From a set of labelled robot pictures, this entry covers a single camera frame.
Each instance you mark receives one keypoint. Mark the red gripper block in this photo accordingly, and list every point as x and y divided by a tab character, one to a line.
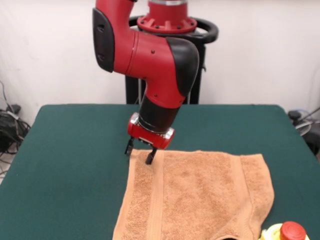
150	137

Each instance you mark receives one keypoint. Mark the tan terry towel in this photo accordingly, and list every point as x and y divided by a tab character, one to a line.
190	195

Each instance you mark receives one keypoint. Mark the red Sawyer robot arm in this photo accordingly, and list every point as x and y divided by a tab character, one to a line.
150	57

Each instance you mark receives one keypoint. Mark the dark green tablecloth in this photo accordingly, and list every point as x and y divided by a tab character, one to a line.
62	162

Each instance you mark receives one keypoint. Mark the yellow emergency stop button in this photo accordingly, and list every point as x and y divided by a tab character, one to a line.
292	231

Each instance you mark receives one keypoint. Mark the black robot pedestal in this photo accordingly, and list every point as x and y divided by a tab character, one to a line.
200	62

